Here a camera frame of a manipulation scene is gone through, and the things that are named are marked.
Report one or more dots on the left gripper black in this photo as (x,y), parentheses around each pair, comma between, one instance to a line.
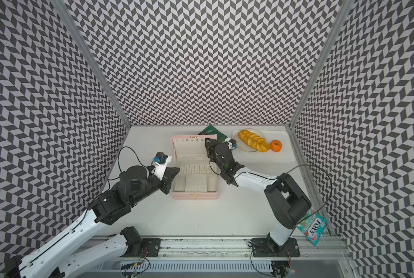
(167,179)

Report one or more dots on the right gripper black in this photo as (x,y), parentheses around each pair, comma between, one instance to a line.
(210,146)

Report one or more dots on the pink jewelry box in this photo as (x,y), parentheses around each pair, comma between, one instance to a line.
(197,179)

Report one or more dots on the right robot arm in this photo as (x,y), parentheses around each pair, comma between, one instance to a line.
(287,200)

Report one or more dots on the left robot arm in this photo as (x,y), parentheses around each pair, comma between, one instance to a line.
(59,257)

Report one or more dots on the green snack bag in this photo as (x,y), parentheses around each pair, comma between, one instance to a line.
(211,130)

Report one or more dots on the braided bread loaf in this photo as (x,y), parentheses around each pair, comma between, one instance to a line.
(254,141)

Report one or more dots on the small orange pumpkin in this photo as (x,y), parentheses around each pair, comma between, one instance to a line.
(276,146)

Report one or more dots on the teal candy bag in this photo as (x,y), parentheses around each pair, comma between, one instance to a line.
(312,226)

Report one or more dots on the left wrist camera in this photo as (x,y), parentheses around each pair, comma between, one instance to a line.
(160,162)

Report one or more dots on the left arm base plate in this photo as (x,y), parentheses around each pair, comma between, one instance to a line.
(147,247)

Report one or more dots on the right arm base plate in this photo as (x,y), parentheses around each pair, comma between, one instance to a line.
(266,247)

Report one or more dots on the aluminium mounting rail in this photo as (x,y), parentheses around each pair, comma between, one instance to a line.
(207,247)

